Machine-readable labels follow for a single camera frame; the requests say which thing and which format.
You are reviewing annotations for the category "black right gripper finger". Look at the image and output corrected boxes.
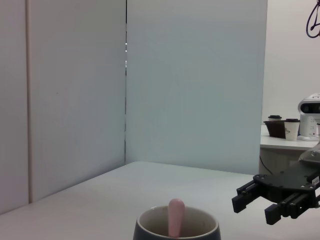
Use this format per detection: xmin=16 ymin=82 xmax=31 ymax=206
xmin=231 ymin=180 xmax=266 ymax=214
xmin=263 ymin=191 xmax=316 ymax=225

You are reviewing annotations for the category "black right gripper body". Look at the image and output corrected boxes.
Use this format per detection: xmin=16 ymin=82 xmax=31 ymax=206
xmin=252 ymin=162 xmax=320 ymax=209

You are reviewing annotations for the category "pink handled metal spoon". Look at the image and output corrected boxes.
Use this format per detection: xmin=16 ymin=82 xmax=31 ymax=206
xmin=167 ymin=198 xmax=186 ymax=238

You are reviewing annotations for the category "dark grey ceramic mug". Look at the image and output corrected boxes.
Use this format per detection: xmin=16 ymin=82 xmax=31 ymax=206
xmin=132 ymin=205 xmax=222 ymax=240

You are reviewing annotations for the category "white paper cup black lid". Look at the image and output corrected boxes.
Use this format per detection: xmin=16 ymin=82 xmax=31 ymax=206
xmin=284 ymin=118 xmax=301 ymax=141

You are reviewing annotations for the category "dark brown cup with lid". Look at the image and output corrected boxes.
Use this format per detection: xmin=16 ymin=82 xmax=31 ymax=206
xmin=263 ymin=114 xmax=286 ymax=138

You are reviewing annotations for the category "white background desk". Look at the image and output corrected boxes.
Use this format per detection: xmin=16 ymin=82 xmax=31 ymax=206
xmin=259 ymin=124 xmax=320 ymax=176

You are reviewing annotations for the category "white robot head device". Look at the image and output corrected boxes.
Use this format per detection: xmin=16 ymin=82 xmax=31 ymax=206
xmin=296 ymin=92 xmax=320 ymax=143

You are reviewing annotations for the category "white foam partition board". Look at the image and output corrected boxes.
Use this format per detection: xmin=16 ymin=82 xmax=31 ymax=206
xmin=124 ymin=0 xmax=269 ymax=175
xmin=26 ymin=0 xmax=128 ymax=205
xmin=0 ymin=0 xmax=30 ymax=216

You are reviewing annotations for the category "black floor cable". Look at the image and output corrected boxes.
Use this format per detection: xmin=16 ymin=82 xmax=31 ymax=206
xmin=259 ymin=154 xmax=274 ymax=176

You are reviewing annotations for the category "dark blue camera cable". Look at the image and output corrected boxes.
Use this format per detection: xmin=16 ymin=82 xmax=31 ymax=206
xmin=306 ymin=0 xmax=320 ymax=39

